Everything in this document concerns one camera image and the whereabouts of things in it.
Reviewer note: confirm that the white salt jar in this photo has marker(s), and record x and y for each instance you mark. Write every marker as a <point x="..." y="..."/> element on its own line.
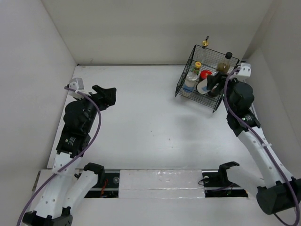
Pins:
<point x="201" y="87"/>
<point x="190" y="81"/>

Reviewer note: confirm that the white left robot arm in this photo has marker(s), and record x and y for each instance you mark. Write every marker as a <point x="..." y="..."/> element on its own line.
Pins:
<point x="55" y="201"/>

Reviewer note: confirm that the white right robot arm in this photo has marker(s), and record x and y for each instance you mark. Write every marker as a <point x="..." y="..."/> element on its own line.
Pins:
<point x="278" y="189"/>

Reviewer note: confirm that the red lid jar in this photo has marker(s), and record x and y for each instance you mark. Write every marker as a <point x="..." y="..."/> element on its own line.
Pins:
<point x="204" y="74"/>
<point x="212" y="93"/>

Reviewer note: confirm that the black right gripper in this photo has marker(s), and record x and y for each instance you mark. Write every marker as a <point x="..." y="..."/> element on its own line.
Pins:
<point x="212" y="80"/>

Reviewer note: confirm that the yellow cap sauce bottle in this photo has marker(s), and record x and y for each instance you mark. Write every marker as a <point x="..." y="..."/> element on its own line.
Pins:
<point x="196" y="67"/>

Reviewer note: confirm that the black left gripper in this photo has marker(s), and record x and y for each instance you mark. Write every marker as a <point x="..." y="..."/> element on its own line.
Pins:
<point x="105" y="97"/>

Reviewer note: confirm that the dark soy sauce bottle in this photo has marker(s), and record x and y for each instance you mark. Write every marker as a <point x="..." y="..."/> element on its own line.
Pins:
<point x="224" y="65"/>

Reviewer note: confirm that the black wire rack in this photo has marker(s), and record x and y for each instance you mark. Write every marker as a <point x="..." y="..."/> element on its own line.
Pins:
<point x="209" y="62"/>

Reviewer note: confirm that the clear glass oil bottle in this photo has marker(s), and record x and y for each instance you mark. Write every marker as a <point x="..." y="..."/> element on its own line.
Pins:
<point x="203" y="49"/>

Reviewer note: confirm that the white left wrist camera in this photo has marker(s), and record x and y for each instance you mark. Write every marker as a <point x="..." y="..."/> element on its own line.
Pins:
<point x="75" y="84"/>

